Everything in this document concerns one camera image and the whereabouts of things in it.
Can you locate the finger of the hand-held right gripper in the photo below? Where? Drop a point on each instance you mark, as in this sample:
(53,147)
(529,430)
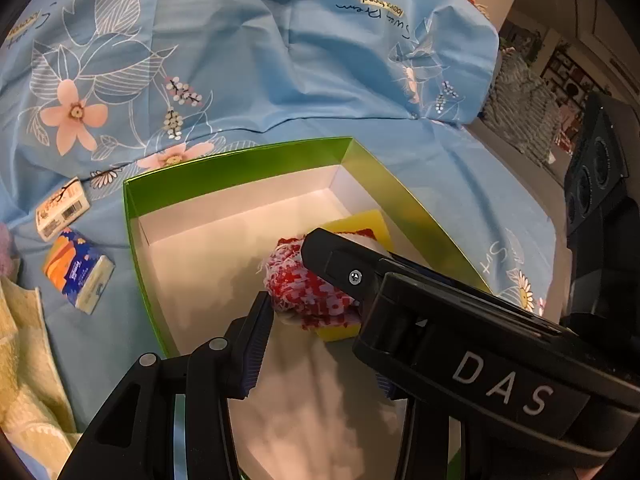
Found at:
(340,265)

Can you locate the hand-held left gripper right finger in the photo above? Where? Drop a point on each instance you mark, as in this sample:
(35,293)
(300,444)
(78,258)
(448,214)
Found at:
(387,389)

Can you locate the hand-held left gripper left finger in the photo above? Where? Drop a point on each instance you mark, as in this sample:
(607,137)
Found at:
(252,350)

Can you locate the red white knitted cloth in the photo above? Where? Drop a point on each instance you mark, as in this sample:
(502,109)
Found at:
(295,280)

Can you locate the yellow green sponge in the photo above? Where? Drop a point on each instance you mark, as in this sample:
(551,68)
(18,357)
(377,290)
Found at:
(365,222)

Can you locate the green cardboard box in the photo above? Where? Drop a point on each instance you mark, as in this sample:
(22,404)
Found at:
(210,250)

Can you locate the cream white towel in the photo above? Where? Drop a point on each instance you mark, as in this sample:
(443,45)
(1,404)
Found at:
(25,385)

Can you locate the blue orange tissue packet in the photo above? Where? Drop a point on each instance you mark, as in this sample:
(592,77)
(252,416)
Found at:
(77,272)

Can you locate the blue floral blanket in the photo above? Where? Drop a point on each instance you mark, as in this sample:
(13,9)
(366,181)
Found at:
(280,50)

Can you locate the small white tissue packet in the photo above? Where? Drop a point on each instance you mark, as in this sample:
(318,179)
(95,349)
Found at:
(62,210)

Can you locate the grey knitted basket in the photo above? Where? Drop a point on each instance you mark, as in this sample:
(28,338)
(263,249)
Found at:
(522,100)

